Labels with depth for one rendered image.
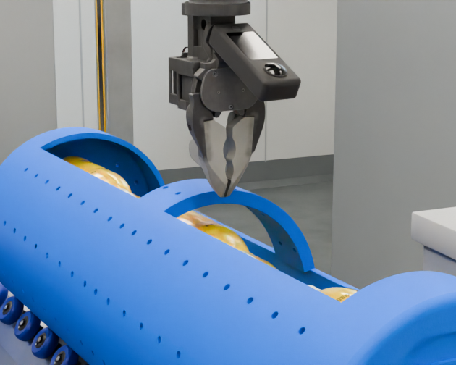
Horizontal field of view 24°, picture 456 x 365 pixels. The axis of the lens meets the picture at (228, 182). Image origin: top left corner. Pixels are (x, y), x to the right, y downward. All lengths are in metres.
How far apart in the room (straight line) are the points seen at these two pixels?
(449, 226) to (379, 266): 2.53
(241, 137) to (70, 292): 0.28
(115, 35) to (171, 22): 3.94
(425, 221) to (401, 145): 2.28
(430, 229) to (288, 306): 0.53
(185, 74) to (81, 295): 0.28
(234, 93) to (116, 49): 1.12
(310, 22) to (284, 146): 0.78
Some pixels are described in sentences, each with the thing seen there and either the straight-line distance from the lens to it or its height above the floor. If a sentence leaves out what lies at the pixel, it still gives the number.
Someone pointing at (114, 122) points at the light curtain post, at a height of 1.13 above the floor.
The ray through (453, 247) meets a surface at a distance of 1.38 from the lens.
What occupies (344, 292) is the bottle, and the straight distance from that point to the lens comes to 0.99.
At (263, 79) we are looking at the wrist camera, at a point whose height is 1.38.
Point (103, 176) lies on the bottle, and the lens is 1.47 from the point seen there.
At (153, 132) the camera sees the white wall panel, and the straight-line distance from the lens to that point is 6.21.
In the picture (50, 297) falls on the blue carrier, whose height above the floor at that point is 1.08.
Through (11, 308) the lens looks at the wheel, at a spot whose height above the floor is 0.97.
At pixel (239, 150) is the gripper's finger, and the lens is 1.15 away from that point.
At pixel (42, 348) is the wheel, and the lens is 1.49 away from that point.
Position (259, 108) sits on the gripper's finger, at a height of 1.33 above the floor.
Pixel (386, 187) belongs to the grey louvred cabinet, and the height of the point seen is 0.64.
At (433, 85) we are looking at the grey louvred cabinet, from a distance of 3.52.
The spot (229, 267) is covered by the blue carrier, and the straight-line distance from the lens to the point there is 1.01.
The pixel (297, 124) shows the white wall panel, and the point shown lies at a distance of 6.58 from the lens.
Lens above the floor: 1.52
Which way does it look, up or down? 13 degrees down
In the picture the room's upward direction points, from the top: straight up
